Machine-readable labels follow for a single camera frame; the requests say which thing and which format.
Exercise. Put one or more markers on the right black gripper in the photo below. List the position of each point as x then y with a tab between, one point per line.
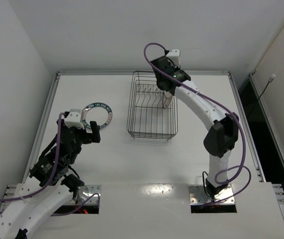
163	84

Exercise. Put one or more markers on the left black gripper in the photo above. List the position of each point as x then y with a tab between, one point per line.
87	134

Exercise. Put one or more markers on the orange sunburst plate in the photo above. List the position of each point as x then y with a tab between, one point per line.
167	98

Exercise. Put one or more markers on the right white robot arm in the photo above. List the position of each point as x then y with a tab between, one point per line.
221	126

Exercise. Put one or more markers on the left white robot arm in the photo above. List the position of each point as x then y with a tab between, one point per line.
49	185

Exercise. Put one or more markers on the green rim plate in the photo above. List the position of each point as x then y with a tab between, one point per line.
99	112

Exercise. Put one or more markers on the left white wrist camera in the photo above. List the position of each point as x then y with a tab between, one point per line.
74	119

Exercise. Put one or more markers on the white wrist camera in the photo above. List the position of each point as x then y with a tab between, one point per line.
174	56
74	119

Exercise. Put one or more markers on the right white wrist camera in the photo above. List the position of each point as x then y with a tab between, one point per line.
174	56

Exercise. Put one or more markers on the wire dish rack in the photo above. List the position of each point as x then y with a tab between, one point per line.
146	117

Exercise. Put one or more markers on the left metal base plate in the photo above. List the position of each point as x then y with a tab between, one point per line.
89	194

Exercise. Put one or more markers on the metal base plate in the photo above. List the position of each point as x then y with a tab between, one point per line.
198	197
89	194

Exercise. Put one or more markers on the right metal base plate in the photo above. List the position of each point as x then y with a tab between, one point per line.
198	197

